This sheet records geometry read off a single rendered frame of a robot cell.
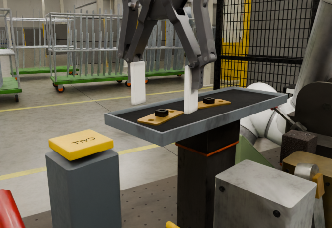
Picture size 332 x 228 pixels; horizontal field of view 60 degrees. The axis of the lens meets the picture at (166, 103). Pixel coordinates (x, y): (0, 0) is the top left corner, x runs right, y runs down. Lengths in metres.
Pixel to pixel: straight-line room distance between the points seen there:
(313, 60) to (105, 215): 0.78
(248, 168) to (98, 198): 0.20
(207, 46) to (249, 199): 0.20
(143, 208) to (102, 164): 0.71
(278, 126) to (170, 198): 0.48
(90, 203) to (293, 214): 0.23
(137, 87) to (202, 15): 0.16
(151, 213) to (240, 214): 0.68
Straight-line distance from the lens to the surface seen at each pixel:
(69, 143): 0.37
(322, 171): 0.53
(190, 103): 0.42
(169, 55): 8.65
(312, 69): 1.00
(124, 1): 0.47
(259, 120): 1.17
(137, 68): 0.47
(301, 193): 0.38
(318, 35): 0.95
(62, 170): 0.36
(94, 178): 0.37
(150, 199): 1.12
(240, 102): 0.58
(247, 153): 1.09
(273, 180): 0.40
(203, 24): 0.40
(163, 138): 0.37
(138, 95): 0.47
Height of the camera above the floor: 1.29
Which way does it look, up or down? 13 degrees down
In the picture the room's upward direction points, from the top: straight up
